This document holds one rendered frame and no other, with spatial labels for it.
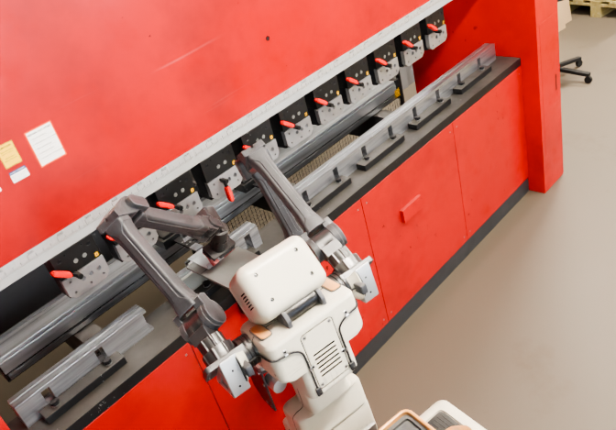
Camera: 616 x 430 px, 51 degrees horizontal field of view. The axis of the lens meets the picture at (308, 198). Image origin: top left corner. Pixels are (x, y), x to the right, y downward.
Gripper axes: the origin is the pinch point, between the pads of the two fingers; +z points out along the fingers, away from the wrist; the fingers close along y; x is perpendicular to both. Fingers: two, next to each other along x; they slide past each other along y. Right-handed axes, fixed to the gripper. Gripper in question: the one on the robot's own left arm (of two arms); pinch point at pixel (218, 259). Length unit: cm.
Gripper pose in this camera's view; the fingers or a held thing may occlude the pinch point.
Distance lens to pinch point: 233.3
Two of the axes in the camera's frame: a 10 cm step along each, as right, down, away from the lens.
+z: -1.4, 6.0, 7.8
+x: 7.3, 5.9, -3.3
